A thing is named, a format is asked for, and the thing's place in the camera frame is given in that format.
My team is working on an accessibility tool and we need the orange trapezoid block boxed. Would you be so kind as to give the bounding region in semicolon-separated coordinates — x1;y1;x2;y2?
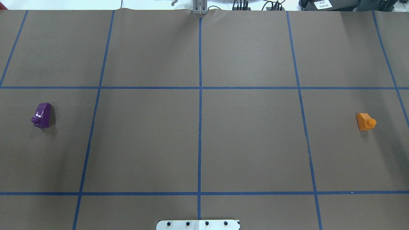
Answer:
356;113;377;131

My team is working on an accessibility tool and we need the brown paper table mat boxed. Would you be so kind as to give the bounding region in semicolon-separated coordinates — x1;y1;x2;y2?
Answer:
1;9;408;230

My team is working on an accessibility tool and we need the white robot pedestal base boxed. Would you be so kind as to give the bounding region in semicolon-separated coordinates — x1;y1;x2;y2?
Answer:
156;219;241;230

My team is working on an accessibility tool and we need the purple trapezoid block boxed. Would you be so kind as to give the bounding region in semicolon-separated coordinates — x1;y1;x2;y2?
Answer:
32;103;51;129

